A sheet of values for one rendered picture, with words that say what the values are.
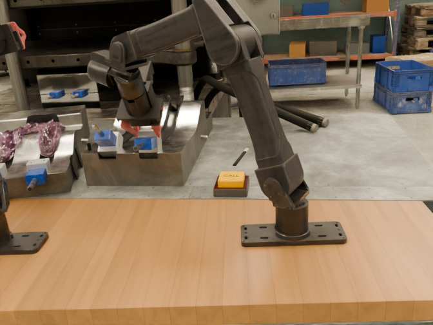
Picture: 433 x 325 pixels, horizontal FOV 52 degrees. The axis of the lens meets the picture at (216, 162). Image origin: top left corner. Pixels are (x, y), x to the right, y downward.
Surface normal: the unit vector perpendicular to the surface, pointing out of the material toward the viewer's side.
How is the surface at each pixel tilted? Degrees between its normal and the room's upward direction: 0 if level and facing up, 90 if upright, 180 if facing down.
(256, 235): 0
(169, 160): 90
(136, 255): 0
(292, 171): 70
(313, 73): 92
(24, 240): 0
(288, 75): 92
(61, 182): 90
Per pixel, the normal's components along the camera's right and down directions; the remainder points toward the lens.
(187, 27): -0.62, 0.40
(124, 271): -0.06, -0.93
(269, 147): -0.55, 0.16
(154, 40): -0.46, 0.38
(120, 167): -0.14, 0.36
